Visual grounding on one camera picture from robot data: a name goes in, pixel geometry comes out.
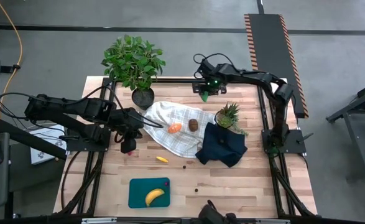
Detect black ramp orange striped edges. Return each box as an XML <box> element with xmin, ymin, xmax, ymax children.
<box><xmin>244</xmin><ymin>13</ymin><xmax>310</xmax><ymax>119</ymax></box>

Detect dark metal stand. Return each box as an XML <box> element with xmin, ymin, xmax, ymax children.
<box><xmin>326</xmin><ymin>77</ymin><xmax>365</xmax><ymax>181</ymax></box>

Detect yellow toy banana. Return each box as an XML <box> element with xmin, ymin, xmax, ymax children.
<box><xmin>144</xmin><ymin>188</ymin><xmax>165</xmax><ymax>207</ymax></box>

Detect orange toy fruit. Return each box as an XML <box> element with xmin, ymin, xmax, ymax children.
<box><xmin>168</xmin><ymin>123</ymin><xmax>183</xmax><ymax>134</ymax></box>

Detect brown toy kiwi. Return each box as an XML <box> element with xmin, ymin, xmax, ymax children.
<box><xmin>188</xmin><ymin>118</ymin><xmax>199</xmax><ymax>133</ymax></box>

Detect potted succulent plant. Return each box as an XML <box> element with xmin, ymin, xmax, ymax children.
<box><xmin>215</xmin><ymin>102</ymin><xmax>249</xmax><ymax>136</ymax></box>

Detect teal plastic tupperware container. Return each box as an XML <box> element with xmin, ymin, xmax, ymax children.
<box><xmin>127</xmin><ymin>177</ymin><xmax>171</xmax><ymax>209</ymax></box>

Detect white checked cloth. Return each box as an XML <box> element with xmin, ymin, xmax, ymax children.
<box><xmin>143</xmin><ymin>101</ymin><xmax>217</xmax><ymax>159</ymax></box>

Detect black aluminium table frame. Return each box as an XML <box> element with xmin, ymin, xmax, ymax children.
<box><xmin>54</xmin><ymin>77</ymin><xmax>318</xmax><ymax>218</ymax></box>

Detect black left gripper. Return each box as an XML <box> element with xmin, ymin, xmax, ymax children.
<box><xmin>107</xmin><ymin>107</ymin><xmax>144</xmax><ymax>154</ymax></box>

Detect leafy green potted plant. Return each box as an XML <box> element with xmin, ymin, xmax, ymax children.
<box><xmin>101</xmin><ymin>34</ymin><xmax>167</xmax><ymax>110</ymax></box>

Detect yellow floor cable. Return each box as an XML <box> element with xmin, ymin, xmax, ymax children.
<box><xmin>0</xmin><ymin>0</ymin><xmax>24</xmax><ymax>119</ymax></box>

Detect navy blue cloth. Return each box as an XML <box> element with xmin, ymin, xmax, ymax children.
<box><xmin>195</xmin><ymin>122</ymin><xmax>248</xmax><ymax>168</ymax></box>

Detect black support beam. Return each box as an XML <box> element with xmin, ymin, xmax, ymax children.
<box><xmin>0</xmin><ymin>118</ymin><xmax>68</xmax><ymax>161</ymax></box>

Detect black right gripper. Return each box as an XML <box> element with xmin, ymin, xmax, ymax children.
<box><xmin>192</xmin><ymin>62</ymin><xmax>233</xmax><ymax>94</ymax></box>

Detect white cardboard box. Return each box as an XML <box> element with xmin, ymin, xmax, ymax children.
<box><xmin>29</xmin><ymin>124</ymin><xmax>67</xmax><ymax>165</ymax></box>

